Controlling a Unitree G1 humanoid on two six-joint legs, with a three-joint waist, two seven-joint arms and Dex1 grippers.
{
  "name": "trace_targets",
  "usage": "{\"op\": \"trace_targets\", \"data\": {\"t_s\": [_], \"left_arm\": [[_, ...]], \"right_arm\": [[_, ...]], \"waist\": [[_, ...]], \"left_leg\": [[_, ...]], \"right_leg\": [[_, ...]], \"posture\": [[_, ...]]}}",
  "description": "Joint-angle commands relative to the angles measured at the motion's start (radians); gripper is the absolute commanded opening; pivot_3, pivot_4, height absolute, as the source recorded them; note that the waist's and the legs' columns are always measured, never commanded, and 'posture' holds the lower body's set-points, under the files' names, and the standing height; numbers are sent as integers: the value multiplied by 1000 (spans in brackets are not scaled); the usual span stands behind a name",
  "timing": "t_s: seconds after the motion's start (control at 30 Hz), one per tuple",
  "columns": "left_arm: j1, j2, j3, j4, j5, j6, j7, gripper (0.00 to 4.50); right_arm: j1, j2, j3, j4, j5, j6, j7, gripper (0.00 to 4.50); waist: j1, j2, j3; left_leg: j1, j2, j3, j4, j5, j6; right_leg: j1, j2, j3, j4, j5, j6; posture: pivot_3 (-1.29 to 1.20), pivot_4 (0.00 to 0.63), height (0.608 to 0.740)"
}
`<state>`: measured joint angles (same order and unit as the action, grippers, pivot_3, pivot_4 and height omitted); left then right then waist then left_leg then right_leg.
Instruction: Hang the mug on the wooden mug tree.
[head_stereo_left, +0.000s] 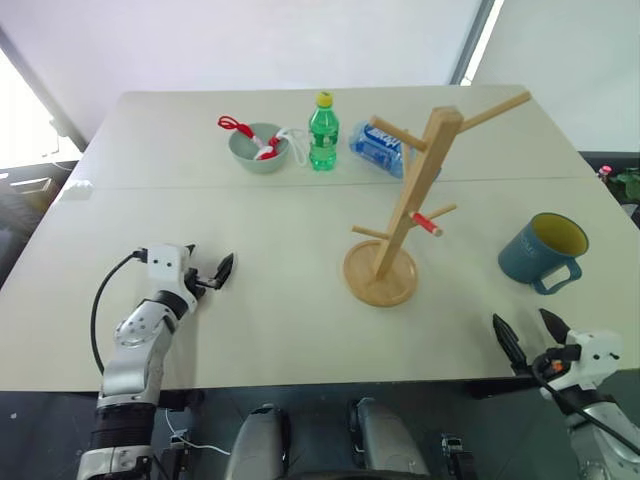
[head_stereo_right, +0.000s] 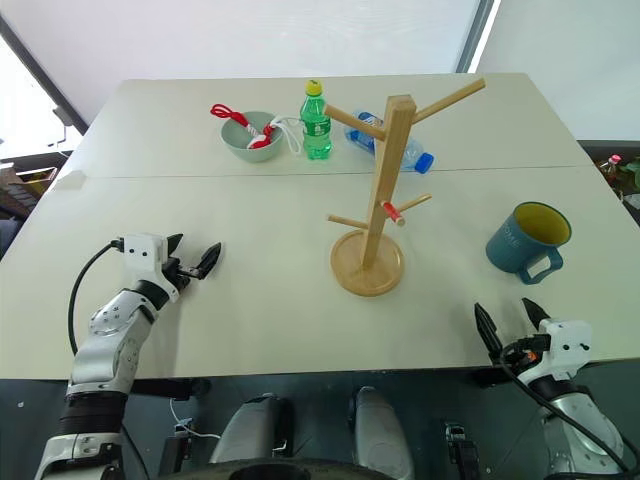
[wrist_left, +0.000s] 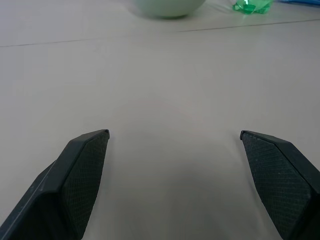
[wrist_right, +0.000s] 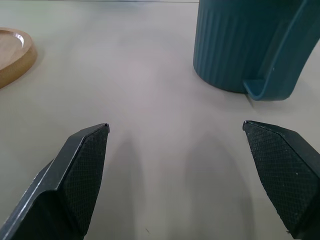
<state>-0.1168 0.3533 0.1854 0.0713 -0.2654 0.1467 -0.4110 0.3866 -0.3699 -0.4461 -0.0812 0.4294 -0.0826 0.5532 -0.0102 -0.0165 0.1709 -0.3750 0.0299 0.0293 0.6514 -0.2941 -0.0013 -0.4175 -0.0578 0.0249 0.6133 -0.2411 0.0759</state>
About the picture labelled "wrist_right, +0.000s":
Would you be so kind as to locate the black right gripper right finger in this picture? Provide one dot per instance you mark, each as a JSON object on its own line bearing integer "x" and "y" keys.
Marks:
{"x": 287, "y": 170}

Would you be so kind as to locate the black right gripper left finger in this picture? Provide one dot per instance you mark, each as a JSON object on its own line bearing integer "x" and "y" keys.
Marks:
{"x": 62, "y": 190}

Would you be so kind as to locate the teal ribbed ceramic mug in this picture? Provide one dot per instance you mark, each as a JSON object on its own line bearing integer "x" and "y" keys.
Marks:
{"x": 225, "y": 45}

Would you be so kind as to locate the light wooden plate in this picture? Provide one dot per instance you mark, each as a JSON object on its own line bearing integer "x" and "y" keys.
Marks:
{"x": 12, "y": 53}

